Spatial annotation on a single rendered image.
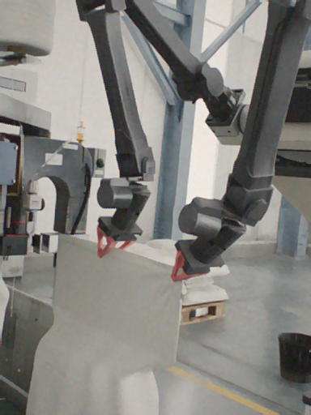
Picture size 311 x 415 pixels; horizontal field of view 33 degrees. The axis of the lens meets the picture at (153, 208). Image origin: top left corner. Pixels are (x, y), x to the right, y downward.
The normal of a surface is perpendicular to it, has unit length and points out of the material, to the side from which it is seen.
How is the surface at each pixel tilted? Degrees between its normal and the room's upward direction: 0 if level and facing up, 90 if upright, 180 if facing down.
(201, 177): 90
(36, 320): 90
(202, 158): 90
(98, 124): 90
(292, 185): 130
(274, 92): 117
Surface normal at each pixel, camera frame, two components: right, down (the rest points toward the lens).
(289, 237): -0.71, -0.02
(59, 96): 0.69, 0.11
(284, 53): 0.32, 0.54
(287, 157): -0.61, 0.62
